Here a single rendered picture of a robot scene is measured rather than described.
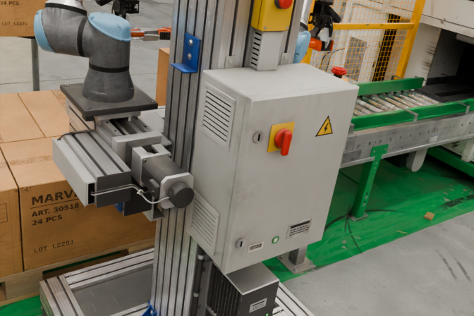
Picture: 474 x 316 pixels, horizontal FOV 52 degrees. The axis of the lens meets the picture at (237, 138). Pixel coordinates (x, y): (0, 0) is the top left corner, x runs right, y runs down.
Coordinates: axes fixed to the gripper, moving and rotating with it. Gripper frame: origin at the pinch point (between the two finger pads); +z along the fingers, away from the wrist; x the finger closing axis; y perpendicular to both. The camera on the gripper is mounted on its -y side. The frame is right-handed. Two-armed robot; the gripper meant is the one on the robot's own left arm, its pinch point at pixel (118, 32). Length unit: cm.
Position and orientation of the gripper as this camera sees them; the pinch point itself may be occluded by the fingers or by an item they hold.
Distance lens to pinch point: 209.4
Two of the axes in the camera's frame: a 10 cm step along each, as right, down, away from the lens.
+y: 8.1, -1.4, 5.6
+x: -5.7, -4.1, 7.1
